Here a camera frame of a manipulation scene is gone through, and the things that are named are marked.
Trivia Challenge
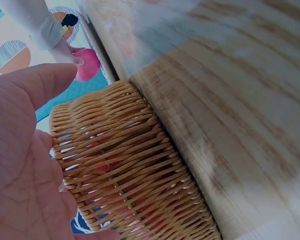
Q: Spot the person's right hand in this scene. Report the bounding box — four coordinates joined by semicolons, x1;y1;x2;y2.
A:
48;38;86;67

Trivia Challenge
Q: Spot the person's left hand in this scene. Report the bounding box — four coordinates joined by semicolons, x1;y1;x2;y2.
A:
0;62;121;240

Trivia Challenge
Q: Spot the woven wicker basket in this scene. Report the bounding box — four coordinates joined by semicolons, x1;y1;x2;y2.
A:
48;80;222;240

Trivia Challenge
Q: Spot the person's right forearm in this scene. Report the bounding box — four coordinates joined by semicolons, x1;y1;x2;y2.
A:
1;0;67;51

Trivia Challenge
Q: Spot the black wrist band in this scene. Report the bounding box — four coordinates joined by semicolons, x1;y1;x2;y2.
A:
60;13;79;28

